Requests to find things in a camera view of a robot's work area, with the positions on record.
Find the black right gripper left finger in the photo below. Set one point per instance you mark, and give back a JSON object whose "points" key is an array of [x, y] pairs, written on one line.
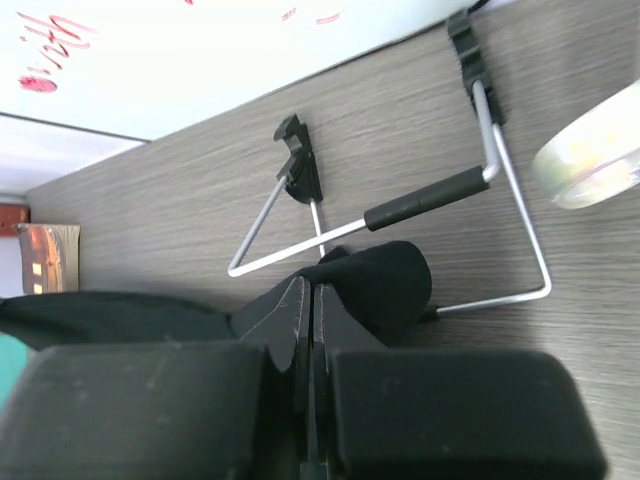
{"points": [[138, 386]]}

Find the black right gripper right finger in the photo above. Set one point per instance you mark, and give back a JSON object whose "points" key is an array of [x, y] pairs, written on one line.
{"points": [[382, 413]]}

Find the black t shirt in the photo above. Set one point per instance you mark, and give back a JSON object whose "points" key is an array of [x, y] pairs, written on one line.
{"points": [[386, 288]]}

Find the orange brown cover book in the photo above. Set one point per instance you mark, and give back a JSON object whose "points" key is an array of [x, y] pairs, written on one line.
{"points": [[49, 257]]}

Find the white mug orange inside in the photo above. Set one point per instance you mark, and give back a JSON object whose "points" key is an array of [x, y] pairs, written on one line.
{"points": [[594, 158]]}

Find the teal plastic cutting board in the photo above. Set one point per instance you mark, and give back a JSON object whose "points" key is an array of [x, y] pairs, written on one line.
{"points": [[14, 356]]}

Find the red brown die block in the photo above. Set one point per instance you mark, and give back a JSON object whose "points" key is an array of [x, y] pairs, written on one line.
{"points": [[10, 216]]}

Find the small whiteboard with red writing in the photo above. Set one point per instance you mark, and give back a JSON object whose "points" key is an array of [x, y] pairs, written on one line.
{"points": [[144, 69]]}

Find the black wire book stand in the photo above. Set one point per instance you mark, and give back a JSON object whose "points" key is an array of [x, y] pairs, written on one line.
{"points": [[300, 179]]}

